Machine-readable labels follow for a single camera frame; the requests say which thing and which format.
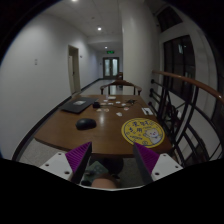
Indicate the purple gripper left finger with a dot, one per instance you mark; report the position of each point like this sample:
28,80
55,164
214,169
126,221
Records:
78,159

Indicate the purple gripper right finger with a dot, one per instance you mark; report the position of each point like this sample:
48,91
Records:
146,160

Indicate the black computer mouse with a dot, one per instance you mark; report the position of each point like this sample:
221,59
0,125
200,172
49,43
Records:
85,124

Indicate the white card with pen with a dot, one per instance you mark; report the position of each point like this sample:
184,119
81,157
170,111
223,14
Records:
147,111

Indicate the dark closed laptop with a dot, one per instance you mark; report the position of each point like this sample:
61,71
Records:
78,105

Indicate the small black box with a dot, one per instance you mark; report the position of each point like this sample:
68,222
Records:
96,105

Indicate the wooden stair handrail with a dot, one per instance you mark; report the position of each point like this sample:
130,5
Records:
196,83

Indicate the double glass door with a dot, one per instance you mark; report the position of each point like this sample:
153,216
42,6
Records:
110,67

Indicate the side doorway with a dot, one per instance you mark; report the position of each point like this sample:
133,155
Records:
73,68

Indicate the dark window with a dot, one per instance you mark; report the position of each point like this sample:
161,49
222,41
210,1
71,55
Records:
179,59

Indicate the green exit sign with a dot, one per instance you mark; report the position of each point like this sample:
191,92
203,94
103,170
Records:
110,52

